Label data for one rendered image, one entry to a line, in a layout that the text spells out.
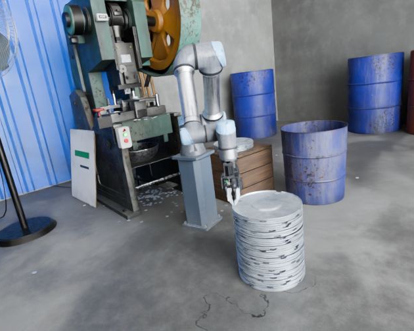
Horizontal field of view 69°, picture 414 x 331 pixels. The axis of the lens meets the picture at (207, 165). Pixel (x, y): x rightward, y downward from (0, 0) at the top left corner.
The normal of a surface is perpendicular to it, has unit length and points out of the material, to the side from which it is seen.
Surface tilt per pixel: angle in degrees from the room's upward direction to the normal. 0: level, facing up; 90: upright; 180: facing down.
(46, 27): 90
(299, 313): 0
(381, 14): 90
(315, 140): 92
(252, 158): 90
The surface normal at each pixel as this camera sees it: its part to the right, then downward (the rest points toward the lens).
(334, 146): 0.36, 0.26
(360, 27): -0.75, 0.27
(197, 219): -0.56, 0.29
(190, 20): 0.65, 0.31
